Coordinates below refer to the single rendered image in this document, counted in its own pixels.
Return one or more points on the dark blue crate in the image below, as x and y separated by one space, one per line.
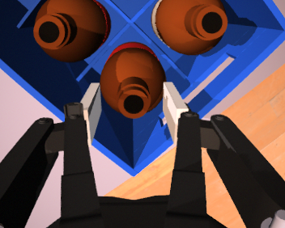
255 29

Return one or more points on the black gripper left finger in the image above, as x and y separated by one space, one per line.
25 169

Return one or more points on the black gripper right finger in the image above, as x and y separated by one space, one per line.
255 187

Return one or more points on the brown bottle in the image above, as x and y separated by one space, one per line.
179 24
135 77
71 30

